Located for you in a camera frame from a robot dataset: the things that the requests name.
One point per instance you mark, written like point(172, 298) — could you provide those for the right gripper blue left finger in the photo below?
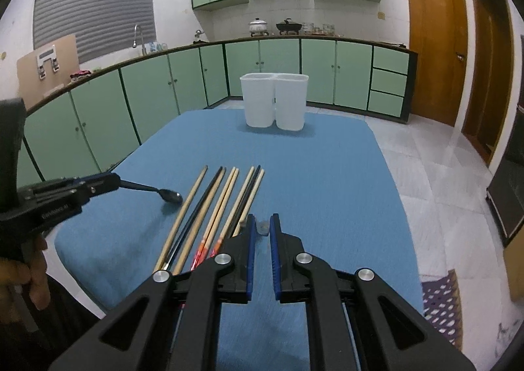
point(251, 227)

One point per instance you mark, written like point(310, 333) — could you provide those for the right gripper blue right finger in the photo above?
point(275, 232)

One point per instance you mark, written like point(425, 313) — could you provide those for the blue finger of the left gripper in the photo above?
point(101, 183)

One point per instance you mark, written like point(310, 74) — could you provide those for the pale wooden chopstick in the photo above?
point(250, 200)

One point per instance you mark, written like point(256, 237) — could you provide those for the black spoon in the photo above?
point(167, 195)

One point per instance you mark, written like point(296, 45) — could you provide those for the tan wooden chopstick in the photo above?
point(200, 219)

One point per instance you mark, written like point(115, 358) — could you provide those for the light wooden chopstick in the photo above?
point(181, 214)

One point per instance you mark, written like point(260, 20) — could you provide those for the green lower kitchen cabinets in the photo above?
point(94, 124)

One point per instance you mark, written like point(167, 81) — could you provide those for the chrome kitchen faucet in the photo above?
point(138, 39)

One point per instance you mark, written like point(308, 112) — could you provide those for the person's left hand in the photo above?
point(32, 275)

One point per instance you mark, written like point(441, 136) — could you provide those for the blue table cloth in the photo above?
point(328, 182)

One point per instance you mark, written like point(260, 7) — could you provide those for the white double utensil holder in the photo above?
point(278, 98)

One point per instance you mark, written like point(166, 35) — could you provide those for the cardboard box on counter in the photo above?
point(46, 69)

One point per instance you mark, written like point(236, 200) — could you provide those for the purple patterned floor mat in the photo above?
point(442, 307)

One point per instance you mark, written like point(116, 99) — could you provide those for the grey window blind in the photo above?
point(100, 26)

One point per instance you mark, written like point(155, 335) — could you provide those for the black wok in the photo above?
point(289, 27)

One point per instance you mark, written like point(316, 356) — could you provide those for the white cooking pot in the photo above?
point(258, 27)

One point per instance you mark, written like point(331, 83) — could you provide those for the black glass cabinet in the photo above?
point(505, 191)

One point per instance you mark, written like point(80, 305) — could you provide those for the open wooden doorway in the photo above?
point(492, 76)

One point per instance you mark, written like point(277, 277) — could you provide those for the brown wooden door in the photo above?
point(438, 32)

